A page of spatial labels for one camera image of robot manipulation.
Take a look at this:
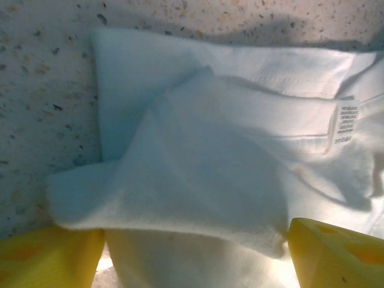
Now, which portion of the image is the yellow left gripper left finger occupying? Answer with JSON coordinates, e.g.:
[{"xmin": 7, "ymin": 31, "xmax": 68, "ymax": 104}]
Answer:
[{"xmin": 0, "ymin": 226, "xmax": 105, "ymax": 288}]

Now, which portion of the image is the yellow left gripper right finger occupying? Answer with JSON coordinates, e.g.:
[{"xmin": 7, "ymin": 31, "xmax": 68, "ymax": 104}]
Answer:
[{"xmin": 287, "ymin": 217, "xmax": 384, "ymax": 288}]

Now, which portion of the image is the white t-shirt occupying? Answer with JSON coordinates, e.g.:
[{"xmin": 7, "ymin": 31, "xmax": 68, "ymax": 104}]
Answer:
[{"xmin": 46, "ymin": 25, "xmax": 384, "ymax": 288}]

